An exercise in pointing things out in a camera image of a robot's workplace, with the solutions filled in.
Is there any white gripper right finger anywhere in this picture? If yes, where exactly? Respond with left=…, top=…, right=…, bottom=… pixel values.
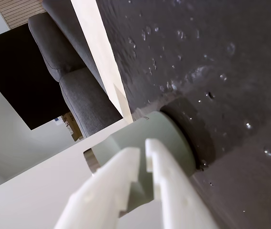
left=144, top=139, right=220, bottom=229

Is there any brown cardboard box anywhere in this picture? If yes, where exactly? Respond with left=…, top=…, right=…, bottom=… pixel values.
left=62, top=110, right=84, bottom=142

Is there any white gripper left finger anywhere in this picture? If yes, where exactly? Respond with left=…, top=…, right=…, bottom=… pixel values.
left=54, top=146, right=141, bottom=229

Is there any black flat screen panel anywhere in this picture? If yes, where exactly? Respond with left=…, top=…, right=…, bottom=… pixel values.
left=0, top=22, right=72, bottom=131

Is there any black table mat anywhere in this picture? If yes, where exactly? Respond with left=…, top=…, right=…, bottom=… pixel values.
left=96, top=0, right=271, bottom=229

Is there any grey fabric chair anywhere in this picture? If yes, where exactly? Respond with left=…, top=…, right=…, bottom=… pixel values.
left=27, top=0, right=124, bottom=138

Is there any wooden slatted wall panel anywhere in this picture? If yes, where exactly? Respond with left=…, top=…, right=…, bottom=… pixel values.
left=0, top=0, right=47, bottom=31

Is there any pale green steel-rimmed mug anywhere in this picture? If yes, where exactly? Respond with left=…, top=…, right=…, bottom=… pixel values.
left=83, top=111, right=197, bottom=213

